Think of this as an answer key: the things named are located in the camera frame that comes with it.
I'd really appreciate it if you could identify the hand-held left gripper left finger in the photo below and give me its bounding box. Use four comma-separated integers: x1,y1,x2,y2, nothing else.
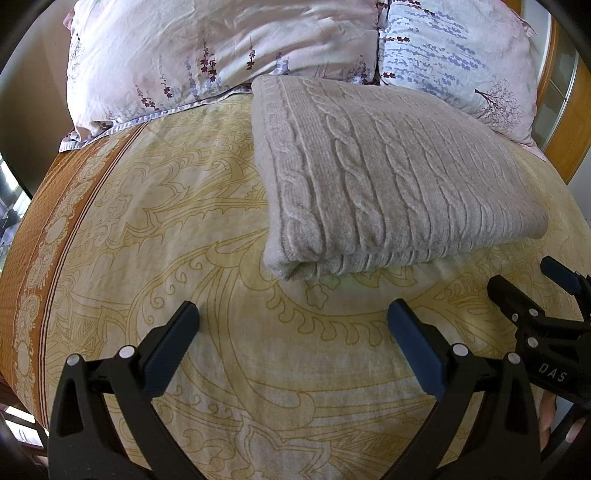
47,301,201,480

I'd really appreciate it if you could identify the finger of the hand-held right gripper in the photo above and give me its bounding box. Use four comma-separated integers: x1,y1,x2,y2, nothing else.
540,256,591,297
486,274,591,352

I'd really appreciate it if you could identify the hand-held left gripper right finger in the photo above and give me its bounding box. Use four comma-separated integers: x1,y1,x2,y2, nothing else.
386,298,542,480

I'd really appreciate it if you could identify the grey cable-knit sweater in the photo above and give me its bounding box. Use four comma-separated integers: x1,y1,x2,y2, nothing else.
252,75,550,282

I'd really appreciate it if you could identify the person's right hand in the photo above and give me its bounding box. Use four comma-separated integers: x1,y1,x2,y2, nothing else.
538,394,585,455

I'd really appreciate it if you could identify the yellow and orange patterned bedsheet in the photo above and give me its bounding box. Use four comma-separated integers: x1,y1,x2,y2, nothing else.
0,90,591,480

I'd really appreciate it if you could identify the wooden headboard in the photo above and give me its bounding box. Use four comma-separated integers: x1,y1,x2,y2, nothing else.
517,0,591,185

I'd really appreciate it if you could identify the blue floral pillow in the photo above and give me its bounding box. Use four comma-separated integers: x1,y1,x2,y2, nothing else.
376,0,548,160

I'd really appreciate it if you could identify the pink floral pillow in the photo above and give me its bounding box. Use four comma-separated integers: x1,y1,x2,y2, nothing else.
59,0,383,152

